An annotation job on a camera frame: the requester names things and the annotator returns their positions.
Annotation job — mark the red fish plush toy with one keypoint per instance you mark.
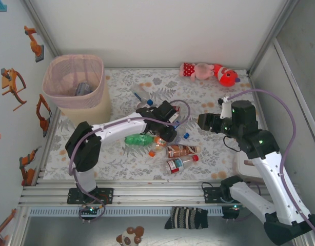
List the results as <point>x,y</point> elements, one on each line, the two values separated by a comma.
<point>226,77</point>

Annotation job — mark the orange label bottle orange cap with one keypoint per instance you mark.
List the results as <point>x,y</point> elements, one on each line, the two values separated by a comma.
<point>161,141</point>

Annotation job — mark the orange claw machine wall sticker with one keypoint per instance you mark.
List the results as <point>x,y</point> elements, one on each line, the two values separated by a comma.
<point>8,84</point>

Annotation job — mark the blue wall sticker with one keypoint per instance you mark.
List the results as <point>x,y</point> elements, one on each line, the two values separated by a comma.
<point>2,7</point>

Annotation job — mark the brown white dog plush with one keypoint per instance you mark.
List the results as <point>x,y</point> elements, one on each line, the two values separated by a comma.
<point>129,238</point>

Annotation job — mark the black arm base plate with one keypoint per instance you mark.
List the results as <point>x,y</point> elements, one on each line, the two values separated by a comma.
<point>108,194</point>
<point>211,194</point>

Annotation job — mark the pink pig plush toy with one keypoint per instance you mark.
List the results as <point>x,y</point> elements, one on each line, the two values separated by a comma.
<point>198,70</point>

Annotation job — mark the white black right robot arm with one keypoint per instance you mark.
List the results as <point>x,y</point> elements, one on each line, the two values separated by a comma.
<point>273,179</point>

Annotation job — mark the aluminium corner post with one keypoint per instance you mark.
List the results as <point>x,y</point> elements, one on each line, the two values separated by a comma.
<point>43,28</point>
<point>271,36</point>

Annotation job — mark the white label bottle red cap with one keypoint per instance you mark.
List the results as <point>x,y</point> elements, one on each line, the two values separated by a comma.
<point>176,165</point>

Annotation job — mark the black white striped sock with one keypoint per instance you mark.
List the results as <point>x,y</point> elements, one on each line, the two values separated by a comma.
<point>185,217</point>

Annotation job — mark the white tissue box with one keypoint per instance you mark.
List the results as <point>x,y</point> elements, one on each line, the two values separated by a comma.
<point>243,169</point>

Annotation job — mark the brown coffee drink bottle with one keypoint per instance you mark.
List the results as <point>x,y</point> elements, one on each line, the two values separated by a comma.
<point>180,151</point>

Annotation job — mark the large green plastic bottle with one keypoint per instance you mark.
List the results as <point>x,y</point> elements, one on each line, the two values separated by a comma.
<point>137,139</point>

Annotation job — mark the beige slatted plastic bin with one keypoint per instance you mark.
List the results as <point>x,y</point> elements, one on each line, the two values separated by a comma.
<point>96,112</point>

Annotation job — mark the black controller board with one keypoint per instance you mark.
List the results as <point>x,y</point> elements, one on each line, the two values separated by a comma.
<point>90,210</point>
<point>230,212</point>

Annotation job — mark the floral fern print tablecloth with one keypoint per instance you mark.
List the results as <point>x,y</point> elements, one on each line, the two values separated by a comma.
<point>121,169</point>

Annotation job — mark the loose blue bottle cap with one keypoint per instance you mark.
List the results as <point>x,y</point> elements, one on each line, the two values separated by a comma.
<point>187,135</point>

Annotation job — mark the clear bottle blue purple label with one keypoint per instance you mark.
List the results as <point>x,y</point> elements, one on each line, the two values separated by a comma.
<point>180,137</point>

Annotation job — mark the grey wall panel trim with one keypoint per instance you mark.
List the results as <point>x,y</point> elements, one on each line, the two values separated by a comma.
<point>292,77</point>

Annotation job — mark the small clear pinkish bottle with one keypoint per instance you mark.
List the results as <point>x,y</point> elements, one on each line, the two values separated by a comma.
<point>140,105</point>

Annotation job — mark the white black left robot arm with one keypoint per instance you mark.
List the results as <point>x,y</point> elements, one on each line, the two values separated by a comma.
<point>116,128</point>

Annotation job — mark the aluminium side rail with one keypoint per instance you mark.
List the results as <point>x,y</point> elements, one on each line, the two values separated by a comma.
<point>48,143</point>

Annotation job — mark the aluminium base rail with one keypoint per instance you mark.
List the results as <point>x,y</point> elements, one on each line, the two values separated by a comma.
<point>160,194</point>

